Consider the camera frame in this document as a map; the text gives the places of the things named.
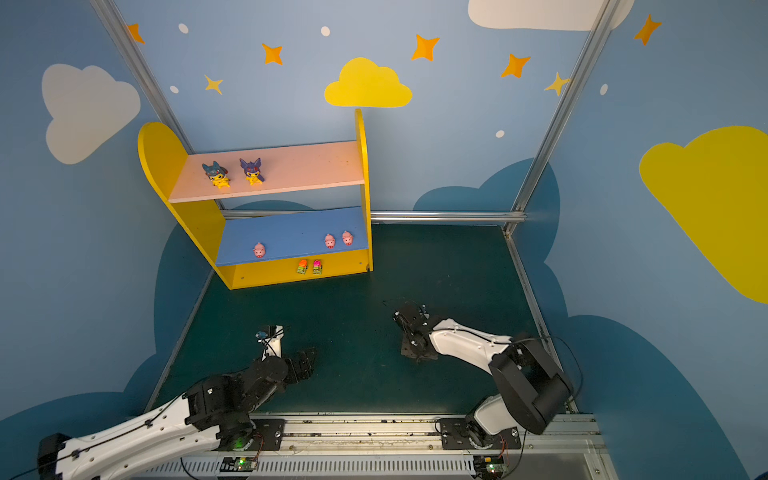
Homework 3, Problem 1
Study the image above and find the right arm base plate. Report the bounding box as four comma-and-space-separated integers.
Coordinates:
436, 417, 522, 451

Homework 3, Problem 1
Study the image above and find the controller board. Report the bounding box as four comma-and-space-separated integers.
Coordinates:
472, 456, 508, 480
219, 456, 259, 474

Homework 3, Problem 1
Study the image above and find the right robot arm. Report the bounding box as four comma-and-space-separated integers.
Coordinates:
393, 303, 577, 448

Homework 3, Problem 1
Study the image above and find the left controller board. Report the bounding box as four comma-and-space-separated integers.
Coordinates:
219, 456, 259, 474

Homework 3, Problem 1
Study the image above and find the purple creature toy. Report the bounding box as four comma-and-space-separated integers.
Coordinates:
239, 158, 265, 186

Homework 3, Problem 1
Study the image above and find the right controller board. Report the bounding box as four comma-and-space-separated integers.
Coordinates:
472, 456, 508, 480

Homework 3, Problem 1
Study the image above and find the yellow toy shelf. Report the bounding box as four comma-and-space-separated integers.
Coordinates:
137, 110, 374, 290

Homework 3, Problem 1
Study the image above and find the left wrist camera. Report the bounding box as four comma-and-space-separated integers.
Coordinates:
255, 325, 284, 360

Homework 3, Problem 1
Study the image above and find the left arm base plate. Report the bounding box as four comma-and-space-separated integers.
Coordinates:
231, 417, 286, 452

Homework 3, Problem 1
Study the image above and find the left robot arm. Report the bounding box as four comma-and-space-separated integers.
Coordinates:
37, 348, 317, 479

